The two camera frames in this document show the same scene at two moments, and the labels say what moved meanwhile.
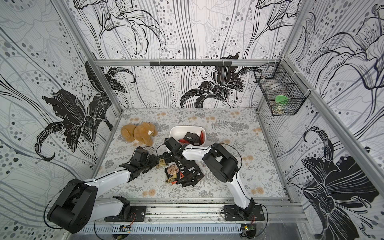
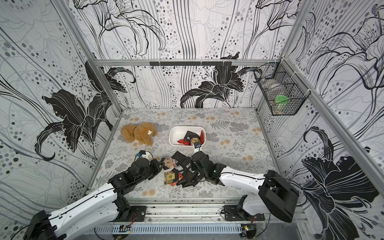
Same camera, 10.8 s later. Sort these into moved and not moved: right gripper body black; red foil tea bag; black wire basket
Moved: right gripper body black
Not moved: black wire basket; red foil tea bag
